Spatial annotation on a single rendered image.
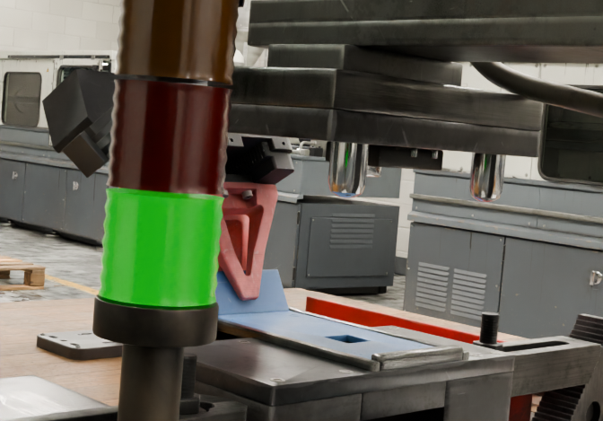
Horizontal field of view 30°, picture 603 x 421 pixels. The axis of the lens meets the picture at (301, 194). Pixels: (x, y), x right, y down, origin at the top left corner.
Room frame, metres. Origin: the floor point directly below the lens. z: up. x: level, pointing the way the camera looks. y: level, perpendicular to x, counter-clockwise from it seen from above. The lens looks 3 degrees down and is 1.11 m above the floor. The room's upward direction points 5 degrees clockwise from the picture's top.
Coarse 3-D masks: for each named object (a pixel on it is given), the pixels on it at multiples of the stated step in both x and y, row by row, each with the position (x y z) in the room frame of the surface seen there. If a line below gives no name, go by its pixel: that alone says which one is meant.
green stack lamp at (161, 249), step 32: (128, 192) 0.35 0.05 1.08; (160, 192) 0.37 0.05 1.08; (128, 224) 0.35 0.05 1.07; (160, 224) 0.34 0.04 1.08; (192, 224) 0.35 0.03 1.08; (128, 256) 0.35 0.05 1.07; (160, 256) 0.34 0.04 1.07; (192, 256) 0.35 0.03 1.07; (128, 288) 0.34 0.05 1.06; (160, 288) 0.34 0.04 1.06; (192, 288) 0.35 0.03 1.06
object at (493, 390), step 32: (448, 384) 0.63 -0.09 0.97; (480, 384) 0.65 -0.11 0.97; (256, 416) 0.55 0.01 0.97; (288, 416) 0.55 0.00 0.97; (320, 416) 0.56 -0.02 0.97; (352, 416) 0.58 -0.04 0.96; (384, 416) 0.60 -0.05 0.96; (416, 416) 0.65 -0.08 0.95; (448, 416) 0.63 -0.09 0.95; (480, 416) 0.66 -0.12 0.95
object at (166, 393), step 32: (96, 320) 0.35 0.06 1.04; (128, 320) 0.34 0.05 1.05; (160, 320) 0.34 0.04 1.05; (192, 320) 0.35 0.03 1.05; (128, 352) 0.35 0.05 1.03; (160, 352) 0.35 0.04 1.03; (128, 384) 0.35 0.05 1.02; (160, 384) 0.35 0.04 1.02; (128, 416) 0.35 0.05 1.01; (160, 416) 0.35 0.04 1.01
